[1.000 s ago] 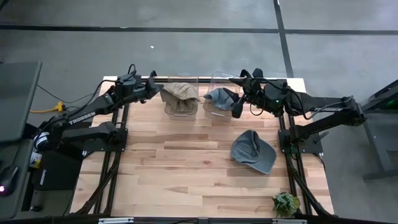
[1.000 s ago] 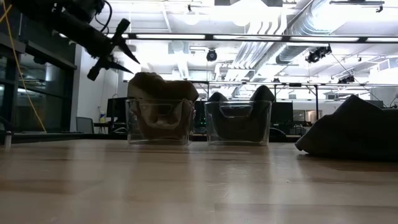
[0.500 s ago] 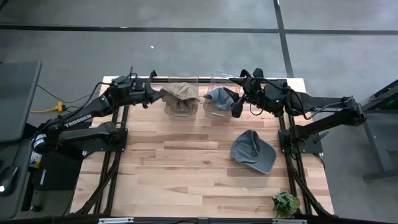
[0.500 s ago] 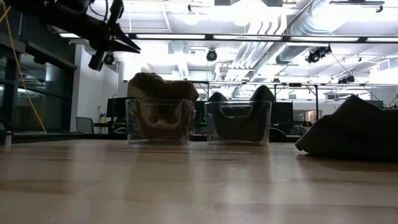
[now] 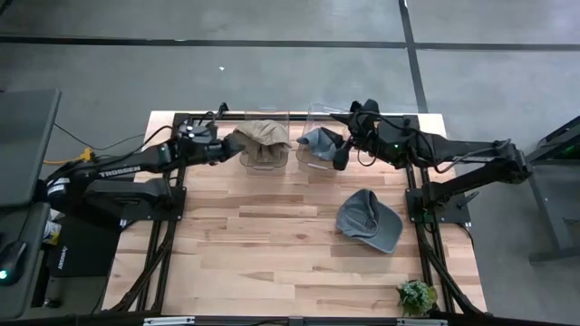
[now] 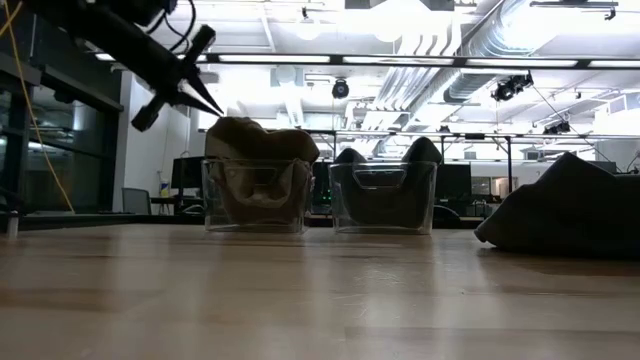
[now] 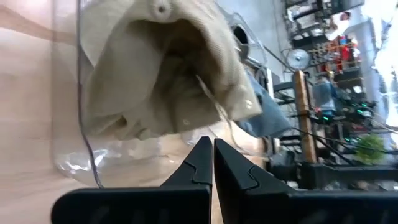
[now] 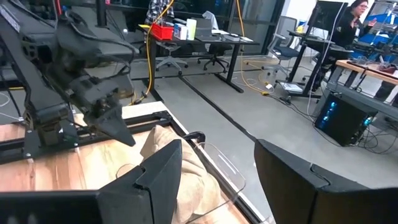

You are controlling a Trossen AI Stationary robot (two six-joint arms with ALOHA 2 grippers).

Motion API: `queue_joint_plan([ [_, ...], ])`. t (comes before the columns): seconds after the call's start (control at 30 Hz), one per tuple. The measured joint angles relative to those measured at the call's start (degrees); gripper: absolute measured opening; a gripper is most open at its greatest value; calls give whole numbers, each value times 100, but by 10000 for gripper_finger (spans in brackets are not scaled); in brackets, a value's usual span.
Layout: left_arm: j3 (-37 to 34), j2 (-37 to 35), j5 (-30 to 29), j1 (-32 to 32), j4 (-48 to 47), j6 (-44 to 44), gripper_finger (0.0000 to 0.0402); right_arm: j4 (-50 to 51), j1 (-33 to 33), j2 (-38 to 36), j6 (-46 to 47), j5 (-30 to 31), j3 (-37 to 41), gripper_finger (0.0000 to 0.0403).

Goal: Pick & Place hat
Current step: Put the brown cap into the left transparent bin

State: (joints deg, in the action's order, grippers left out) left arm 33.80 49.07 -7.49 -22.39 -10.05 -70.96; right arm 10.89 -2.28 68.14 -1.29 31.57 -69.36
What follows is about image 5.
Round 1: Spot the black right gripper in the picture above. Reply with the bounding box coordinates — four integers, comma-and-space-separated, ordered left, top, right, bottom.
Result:
329, 111, 395, 172

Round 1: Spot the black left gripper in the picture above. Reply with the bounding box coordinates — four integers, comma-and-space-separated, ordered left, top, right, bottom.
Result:
176, 131, 248, 165

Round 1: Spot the blue-grey baseball cap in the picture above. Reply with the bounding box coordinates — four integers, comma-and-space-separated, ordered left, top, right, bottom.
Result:
334, 188, 404, 255
296, 126, 346, 163

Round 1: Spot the khaki olive baseball cap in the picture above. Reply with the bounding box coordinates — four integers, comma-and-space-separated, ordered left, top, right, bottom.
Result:
232, 119, 294, 151

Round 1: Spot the clear plastic bin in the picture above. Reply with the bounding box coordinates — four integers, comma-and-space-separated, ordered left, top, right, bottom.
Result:
237, 108, 294, 177
295, 103, 354, 177

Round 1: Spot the small green potted plant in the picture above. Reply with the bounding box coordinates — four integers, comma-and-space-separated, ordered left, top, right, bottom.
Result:
397, 279, 439, 318

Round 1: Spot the yellow and white packet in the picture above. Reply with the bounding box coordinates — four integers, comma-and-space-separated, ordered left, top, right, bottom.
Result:
42, 219, 63, 246

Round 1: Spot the grey flat monitor panel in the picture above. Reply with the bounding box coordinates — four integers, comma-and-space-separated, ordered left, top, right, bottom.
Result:
0, 89, 63, 209

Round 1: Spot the grey side desk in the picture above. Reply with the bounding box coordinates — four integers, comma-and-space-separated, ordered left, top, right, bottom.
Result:
0, 201, 52, 321

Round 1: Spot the black computer mouse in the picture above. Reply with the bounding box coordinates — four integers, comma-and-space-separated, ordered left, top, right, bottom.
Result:
0, 240, 28, 287

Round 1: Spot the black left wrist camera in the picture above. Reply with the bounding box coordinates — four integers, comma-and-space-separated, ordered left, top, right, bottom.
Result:
177, 120, 219, 145

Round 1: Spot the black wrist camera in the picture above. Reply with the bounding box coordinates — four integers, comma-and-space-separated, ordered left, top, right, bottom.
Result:
177, 120, 219, 145
360, 98, 382, 121

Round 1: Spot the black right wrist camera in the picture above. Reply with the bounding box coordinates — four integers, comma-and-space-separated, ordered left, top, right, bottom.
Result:
360, 98, 382, 121

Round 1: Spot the black aluminium table frame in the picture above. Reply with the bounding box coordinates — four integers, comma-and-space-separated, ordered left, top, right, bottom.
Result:
101, 100, 488, 318

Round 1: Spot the thin black floor cable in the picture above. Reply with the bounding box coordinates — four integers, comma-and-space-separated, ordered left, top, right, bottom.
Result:
53, 121, 147, 153

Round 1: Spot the yellow cable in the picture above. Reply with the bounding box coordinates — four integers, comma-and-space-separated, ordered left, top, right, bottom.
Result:
43, 147, 95, 167

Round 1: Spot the silver metal bracket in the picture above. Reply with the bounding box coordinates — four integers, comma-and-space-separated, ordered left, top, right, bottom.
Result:
396, 318, 449, 326
142, 316, 196, 326

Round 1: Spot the black neighbouring table frame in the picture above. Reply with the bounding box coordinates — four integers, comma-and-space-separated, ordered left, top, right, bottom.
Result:
499, 115, 580, 264

